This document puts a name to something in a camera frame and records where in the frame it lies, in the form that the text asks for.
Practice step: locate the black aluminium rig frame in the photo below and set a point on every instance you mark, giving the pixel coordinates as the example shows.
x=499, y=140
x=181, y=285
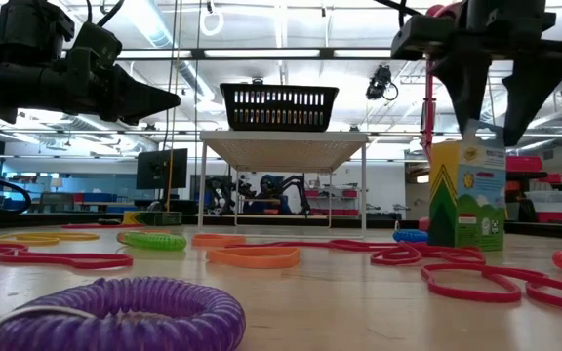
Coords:
x=271, y=222

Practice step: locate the black coil wristband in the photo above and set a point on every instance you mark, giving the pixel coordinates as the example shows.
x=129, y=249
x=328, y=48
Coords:
x=109, y=222

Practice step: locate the black plastic basket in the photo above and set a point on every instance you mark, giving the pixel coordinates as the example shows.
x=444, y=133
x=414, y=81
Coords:
x=281, y=124

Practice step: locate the blue coil wristband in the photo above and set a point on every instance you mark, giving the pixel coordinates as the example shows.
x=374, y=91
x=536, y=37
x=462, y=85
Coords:
x=410, y=237

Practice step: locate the red storage bin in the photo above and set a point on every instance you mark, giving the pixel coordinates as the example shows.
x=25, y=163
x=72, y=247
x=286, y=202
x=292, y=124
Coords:
x=525, y=164

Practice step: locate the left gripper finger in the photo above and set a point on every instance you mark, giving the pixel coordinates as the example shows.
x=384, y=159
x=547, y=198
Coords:
x=144, y=100

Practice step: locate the yellow rubber band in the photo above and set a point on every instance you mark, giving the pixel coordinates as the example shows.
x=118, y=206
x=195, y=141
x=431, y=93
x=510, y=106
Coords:
x=8, y=240

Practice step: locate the black rig crossbar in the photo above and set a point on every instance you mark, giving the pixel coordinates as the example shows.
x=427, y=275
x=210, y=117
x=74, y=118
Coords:
x=261, y=53

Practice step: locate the black idle robot arm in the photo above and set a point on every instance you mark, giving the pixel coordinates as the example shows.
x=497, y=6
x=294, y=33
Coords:
x=296, y=190

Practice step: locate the black monitor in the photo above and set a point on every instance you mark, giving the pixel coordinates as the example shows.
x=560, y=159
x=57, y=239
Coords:
x=161, y=168

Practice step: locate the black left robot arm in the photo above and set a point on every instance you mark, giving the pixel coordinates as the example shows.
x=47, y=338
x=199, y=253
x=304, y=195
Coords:
x=32, y=24

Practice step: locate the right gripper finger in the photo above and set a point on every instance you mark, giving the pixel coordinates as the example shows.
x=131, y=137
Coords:
x=464, y=88
x=530, y=97

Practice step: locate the black mounted camera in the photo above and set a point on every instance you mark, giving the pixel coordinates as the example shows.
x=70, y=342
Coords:
x=377, y=83

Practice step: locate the white table lamp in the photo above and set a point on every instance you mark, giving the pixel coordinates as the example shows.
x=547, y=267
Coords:
x=57, y=183

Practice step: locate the red desk lamp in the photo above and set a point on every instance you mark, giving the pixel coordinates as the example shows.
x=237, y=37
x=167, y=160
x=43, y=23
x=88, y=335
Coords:
x=429, y=107

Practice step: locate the green coil wristband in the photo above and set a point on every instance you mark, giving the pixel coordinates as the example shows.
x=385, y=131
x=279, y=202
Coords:
x=154, y=242

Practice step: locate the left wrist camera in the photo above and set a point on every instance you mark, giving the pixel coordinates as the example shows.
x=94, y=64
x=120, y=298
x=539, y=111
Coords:
x=95, y=44

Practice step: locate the long red rubber band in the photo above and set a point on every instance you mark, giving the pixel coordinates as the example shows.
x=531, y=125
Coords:
x=310, y=243

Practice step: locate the purple coil wristband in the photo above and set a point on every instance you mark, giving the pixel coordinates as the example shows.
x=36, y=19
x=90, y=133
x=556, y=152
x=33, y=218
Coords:
x=188, y=297

